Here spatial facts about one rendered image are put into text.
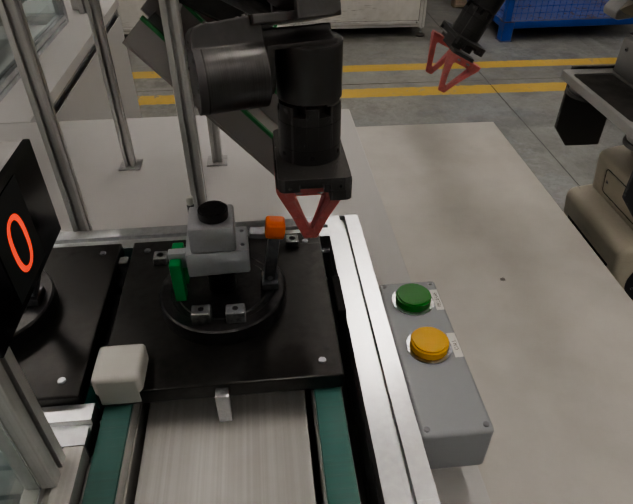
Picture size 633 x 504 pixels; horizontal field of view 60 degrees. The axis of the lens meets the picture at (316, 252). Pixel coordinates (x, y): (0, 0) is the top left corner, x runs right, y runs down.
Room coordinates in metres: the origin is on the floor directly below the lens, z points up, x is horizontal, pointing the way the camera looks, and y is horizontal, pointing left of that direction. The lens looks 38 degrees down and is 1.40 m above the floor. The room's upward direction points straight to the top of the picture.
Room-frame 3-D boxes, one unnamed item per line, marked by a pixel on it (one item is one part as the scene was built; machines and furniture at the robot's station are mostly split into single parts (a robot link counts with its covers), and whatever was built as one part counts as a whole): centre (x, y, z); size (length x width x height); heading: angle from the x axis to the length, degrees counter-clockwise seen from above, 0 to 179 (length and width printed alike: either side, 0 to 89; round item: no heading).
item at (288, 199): (0.47, 0.01, 1.10); 0.07 x 0.07 x 0.09; 6
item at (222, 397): (0.33, 0.09, 0.95); 0.01 x 0.01 x 0.04; 6
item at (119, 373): (0.35, 0.19, 0.97); 0.05 x 0.05 x 0.04; 6
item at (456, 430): (0.39, -0.12, 0.93); 0.21 x 0.07 x 0.06; 6
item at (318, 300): (0.46, 0.10, 0.96); 0.24 x 0.24 x 0.02; 6
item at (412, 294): (0.46, -0.11, 0.96); 0.04 x 0.04 x 0.02
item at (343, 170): (0.46, 0.01, 1.17); 0.10 x 0.07 x 0.07; 6
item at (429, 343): (0.39, -0.12, 0.96); 0.04 x 0.04 x 0.02
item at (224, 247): (0.45, 0.11, 1.06); 0.08 x 0.04 x 0.07; 98
